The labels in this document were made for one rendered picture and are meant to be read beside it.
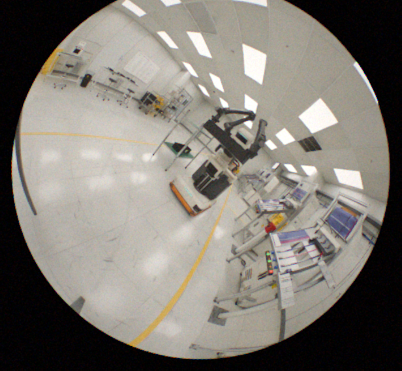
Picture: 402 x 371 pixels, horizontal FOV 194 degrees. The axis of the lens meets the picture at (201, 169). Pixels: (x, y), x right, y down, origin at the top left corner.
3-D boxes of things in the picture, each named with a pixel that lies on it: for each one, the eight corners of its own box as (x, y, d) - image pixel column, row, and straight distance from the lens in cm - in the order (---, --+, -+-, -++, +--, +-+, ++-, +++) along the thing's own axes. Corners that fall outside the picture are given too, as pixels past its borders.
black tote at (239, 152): (243, 165, 132) (250, 157, 133) (241, 162, 115) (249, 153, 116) (207, 131, 152) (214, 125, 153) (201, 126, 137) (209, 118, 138)
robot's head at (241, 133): (239, 134, 180) (243, 126, 173) (250, 144, 174) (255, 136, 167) (233, 137, 169) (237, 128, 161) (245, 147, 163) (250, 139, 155)
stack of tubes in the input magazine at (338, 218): (344, 238, 157) (357, 217, 166) (325, 221, 185) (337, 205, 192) (344, 243, 168) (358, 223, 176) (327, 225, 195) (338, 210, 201)
